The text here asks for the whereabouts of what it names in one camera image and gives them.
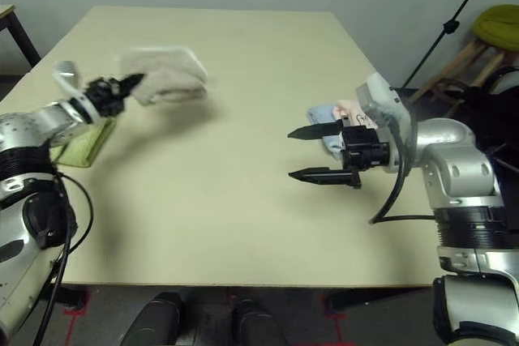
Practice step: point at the black office chair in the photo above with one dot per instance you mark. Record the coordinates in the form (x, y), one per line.
(492, 107)

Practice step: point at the beige towel white trim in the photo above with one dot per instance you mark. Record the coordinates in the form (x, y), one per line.
(166, 74)

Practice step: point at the light blue folded towel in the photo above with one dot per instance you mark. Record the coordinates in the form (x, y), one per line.
(324, 119)

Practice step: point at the black stand pole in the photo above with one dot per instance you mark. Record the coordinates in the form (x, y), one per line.
(450, 26)

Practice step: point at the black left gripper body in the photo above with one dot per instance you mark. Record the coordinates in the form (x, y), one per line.
(103, 96)

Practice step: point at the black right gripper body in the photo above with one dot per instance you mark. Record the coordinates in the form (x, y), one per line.
(363, 147)

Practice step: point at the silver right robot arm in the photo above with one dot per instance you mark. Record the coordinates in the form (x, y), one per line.
(462, 176)

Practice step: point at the black robot foot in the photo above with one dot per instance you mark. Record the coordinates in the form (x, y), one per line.
(257, 323)
(156, 319)

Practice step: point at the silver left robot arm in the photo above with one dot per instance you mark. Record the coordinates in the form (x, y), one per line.
(28, 159)

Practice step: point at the pink folded towel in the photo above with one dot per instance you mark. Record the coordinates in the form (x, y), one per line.
(353, 110)

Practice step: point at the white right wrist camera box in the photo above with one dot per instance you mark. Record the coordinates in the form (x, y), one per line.
(383, 103)

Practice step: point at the black table foot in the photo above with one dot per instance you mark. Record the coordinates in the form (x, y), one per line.
(69, 297)
(365, 299)

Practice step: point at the beige side table dark frame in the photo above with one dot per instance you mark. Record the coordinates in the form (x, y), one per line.
(12, 26)

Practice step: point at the wooden stool green cushion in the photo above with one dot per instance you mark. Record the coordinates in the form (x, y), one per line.
(498, 28)

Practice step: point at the green folded towel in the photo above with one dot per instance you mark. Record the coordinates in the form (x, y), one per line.
(83, 147)

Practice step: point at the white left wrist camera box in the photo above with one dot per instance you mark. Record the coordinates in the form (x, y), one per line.
(67, 76)

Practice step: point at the red floor tape mark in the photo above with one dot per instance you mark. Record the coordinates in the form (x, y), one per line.
(334, 315)

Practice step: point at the black left robot foot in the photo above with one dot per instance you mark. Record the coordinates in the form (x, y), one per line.
(156, 319)

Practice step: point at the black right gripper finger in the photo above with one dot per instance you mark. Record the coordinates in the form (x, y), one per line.
(314, 132)
(324, 176)

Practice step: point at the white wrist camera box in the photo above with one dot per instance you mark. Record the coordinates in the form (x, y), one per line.
(383, 103)
(67, 76)

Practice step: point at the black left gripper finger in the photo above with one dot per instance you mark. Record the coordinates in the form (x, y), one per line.
(129, 90)
(131, 78)

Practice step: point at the black right robot foot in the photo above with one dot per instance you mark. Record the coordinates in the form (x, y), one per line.
(257, 323)

